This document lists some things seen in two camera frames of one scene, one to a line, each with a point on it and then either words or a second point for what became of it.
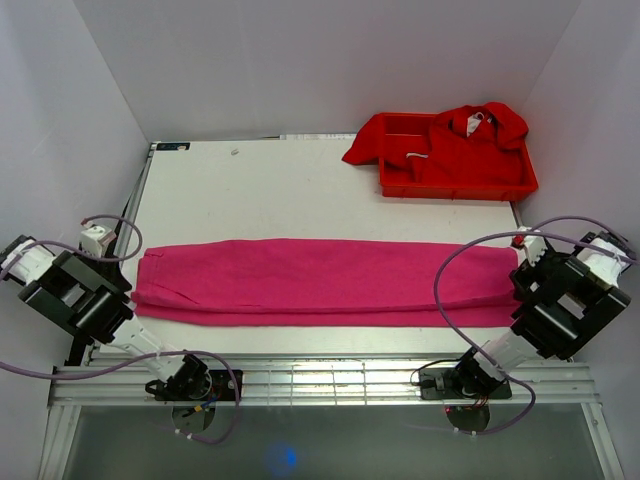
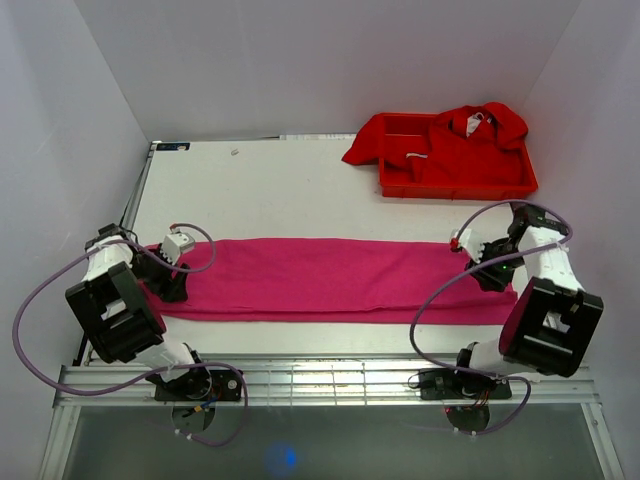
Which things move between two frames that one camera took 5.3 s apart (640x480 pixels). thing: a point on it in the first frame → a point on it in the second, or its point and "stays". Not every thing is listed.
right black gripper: [524, 274] → [490, 281]
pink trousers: [326, 283] stays
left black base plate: [221, 388] stays
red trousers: [477, 144] stays
